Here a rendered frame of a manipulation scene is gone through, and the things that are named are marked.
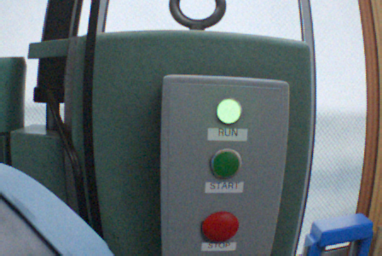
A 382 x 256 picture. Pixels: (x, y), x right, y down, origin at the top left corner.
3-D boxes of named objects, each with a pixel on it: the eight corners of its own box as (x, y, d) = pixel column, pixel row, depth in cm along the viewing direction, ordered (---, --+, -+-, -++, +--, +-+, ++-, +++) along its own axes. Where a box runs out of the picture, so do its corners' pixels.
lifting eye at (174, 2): (166, 34, 82) (170, -20, 82) (227, 36, 82) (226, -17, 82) (165, 33, 80) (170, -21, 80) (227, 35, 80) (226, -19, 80)
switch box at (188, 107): (164, 247, 71) (167, 74, 70) (267, 247, 71) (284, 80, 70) (161, 259, 65) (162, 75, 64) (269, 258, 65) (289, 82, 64)
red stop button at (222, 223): (201, 240, 65) (204, 210, 65) (236, 239, 65) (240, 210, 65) (201, 241, 64) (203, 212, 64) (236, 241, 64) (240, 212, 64)
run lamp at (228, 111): (215, 124, 64) (216, 96, 64) (241, 125, 64) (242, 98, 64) (215, 125, 64) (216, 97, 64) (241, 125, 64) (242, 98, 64)
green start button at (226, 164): (209, 178, 65) (211, 148, 64) (240, 178, 65) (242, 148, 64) (209, 179, 64) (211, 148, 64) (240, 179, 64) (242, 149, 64)
